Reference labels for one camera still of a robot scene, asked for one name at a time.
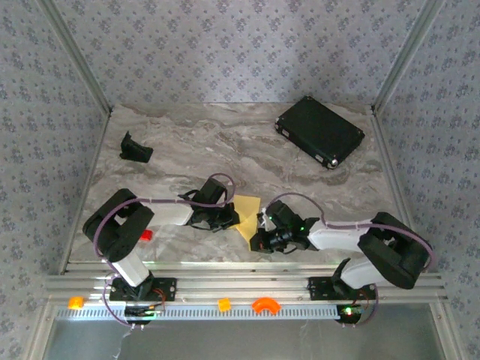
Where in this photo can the yellow square paper sheet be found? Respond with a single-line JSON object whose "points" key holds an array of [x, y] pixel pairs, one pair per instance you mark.
{"points": [[247, 210]]}

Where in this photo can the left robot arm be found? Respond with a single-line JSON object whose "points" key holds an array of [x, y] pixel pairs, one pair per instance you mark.
{"points": [[116, 232]]}

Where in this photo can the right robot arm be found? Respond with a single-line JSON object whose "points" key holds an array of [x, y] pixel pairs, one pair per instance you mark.
{"points": [[393, 251]]}

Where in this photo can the orange curved plastic piece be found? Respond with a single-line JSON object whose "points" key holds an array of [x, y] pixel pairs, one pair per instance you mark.
{"points": [[266, 304]]}

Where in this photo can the small red object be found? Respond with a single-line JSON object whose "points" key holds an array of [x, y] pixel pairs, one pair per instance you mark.
{"points": [[147, 235]]}

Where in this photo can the yellow-orange plastic cube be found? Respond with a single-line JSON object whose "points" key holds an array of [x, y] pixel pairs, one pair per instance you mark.
{"points": [[224, 304]]}

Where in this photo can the small black plastic holder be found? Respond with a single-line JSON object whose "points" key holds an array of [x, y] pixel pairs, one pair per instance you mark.
{"points": [[135, 150]]}

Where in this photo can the black hard case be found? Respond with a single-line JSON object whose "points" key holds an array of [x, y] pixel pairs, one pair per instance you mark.
{"points": [[318, 129]]}

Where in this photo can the orange plastic block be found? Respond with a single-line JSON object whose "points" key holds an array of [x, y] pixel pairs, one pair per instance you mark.
{"points": [[75, 302]]}

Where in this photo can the narrow aluminium extrusion rail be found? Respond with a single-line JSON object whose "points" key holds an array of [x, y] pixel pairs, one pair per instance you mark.
{"points": [[243, 267]]}

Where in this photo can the wide aluminium extrusion rail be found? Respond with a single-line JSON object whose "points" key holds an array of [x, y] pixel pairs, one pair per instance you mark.
{"points": [[243, 287]]}

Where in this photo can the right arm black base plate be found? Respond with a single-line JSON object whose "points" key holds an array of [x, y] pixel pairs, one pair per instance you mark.
{"points": [[318, 288]]}

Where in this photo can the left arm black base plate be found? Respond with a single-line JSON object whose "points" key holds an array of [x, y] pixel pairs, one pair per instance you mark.
{"points": [[167, 288]]}

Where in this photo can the aluminium table side rail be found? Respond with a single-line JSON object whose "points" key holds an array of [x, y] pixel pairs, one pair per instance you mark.
{"points": [[395, 187], [89, 187]]}

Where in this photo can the aluminium frame leg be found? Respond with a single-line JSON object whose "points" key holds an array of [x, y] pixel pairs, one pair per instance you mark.
{"points": [[41, 333], [449, 333]]}

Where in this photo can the aluminium frame post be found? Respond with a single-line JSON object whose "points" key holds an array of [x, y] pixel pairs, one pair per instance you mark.
{"points": [[405, 56], [78, 56]]}

